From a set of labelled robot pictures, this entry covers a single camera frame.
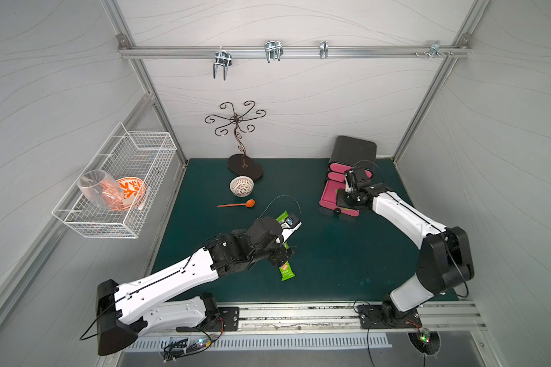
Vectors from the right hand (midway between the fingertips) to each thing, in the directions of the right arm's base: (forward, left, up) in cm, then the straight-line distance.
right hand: (342, 197), depth 90 cm
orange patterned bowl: (-16, +67, +22) cm, 72 cm away
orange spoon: (+3, +39, -10) cm, 41 cm away
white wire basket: (+2, +74, +20) cm, 76 cm away
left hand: (-23, +21, +9) cm, 33 cm away
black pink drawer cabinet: (+24, -5, +2) cm, 25 cm away
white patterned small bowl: (+12, +45, -10) cm, 47 cm away
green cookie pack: (-3, +24, -12) cm, 27 cm away
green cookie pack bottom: (-27, +21, -11) cm, 36 cm away
